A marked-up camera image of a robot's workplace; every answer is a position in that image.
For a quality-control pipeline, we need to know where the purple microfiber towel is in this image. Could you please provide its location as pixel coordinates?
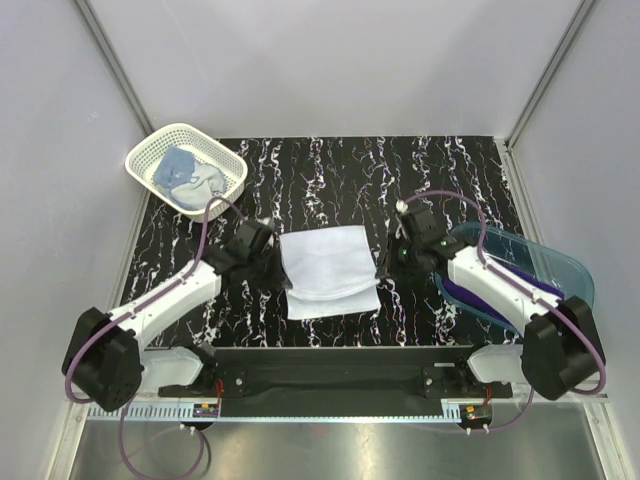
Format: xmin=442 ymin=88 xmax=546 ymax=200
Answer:
xmin=436 ymin=264 xmax=564 ymax=332

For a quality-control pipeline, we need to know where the white towel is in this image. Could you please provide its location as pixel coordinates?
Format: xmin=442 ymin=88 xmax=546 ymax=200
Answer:
xmin=280 ymin=225 xmax=380 ymax=321

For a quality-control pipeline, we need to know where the light blue towel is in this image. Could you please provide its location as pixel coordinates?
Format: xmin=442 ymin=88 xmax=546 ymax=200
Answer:
xmin=152 ymin=146 xmax=196 ymax=190

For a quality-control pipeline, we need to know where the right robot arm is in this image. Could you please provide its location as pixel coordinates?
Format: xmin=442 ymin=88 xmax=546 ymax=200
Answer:
xmin=382 ymin=236 xmax=607 ymax=400

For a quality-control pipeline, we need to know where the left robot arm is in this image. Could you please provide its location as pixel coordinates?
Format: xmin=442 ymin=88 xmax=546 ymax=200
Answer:
xmin=61 ymin=248 xmax=286 ymax=412

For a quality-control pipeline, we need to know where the blue transparent plastic tray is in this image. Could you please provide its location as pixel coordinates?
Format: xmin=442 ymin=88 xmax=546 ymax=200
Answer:
xmin=438 ymin=226 xmax=595 ymax=332

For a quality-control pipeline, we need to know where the white perforated laundry basket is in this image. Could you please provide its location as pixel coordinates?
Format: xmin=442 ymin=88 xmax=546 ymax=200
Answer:
xmin=125 ymin=123 xmax=248 ymax=223

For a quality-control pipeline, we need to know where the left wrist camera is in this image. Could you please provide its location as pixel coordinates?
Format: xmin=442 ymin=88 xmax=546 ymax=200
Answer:
xmin=231 ymin=219 xmax=274 ymax=260

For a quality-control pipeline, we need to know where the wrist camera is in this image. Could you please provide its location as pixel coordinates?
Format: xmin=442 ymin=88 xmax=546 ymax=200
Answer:
xmin=396 ymin=200 xmax=446 ymax=246
xmin=231 ymin=219 xmax=274 ymax=260

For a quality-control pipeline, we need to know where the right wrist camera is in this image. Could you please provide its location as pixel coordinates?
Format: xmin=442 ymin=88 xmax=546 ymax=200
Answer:
xmin=396 ymin=200 xmax=446 ymax=246

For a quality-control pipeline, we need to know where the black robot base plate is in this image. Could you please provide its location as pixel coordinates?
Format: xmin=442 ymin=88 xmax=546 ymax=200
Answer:
xmin=159 ymin=346 xmax=513 ymax=399

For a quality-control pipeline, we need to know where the aluminium frame rail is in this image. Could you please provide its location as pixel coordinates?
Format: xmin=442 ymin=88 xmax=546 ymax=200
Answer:
xmin=64 ymin=363 xmax=610 ymax=424

